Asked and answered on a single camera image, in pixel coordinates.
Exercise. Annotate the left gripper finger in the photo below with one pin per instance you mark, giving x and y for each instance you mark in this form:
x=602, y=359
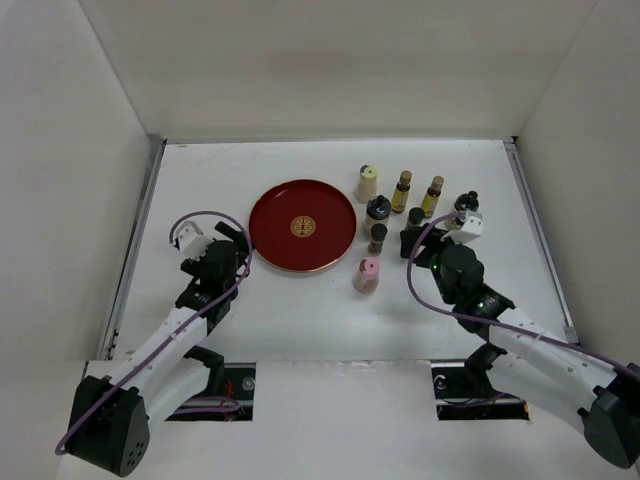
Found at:
x=237, y=237
x=190, y=266

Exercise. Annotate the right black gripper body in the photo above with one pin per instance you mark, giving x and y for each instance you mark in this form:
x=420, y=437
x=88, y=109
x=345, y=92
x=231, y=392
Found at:
x=436, y=267

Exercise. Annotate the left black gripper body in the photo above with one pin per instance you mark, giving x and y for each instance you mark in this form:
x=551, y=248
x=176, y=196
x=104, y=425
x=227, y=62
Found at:
x=229, y=286

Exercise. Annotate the small black cap spice jar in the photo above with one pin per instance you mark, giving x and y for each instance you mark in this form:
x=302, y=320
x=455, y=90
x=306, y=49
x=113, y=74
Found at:
x=378, y=235

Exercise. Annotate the black knob cap spice jar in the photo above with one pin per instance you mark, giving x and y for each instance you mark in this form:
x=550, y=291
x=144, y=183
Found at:
x=378, y=210

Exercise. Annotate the yellow label bottle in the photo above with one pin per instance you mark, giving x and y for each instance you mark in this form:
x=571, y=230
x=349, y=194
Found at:
x=432, y=195
x=401, y=193

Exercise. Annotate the pink cap spice shaker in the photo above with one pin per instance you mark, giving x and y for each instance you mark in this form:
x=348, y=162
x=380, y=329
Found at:
x=366, y=279

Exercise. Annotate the yellow cap salt shaker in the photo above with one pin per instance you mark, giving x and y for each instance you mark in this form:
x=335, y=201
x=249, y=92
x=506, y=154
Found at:
x=367, y=184

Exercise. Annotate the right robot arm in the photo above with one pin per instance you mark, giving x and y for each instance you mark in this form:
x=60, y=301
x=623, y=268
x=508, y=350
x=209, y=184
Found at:
x=596, y=396

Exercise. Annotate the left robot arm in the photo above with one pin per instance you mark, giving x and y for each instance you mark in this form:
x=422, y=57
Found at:
x=112, y=417

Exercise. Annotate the round black top grinder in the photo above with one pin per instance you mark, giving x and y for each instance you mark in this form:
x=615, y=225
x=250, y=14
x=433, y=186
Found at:
x=468, y=201

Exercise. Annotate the red round tray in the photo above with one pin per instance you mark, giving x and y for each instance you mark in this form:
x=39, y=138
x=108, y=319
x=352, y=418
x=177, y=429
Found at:
x=303, y=226

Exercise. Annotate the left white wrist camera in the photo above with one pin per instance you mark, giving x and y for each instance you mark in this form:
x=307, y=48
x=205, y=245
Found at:
x=190, y=240

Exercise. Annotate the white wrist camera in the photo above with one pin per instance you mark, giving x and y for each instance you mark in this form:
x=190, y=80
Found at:
x=190, y=240
x=464, y=227

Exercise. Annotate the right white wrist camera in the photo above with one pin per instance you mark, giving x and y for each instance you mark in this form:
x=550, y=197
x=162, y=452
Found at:
x=464, y=227

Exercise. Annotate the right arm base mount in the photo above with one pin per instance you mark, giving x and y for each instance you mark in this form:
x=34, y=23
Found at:
x=460, y=395

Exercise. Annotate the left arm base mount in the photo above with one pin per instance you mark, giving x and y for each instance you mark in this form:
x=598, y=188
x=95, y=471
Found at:
x=229, y=399

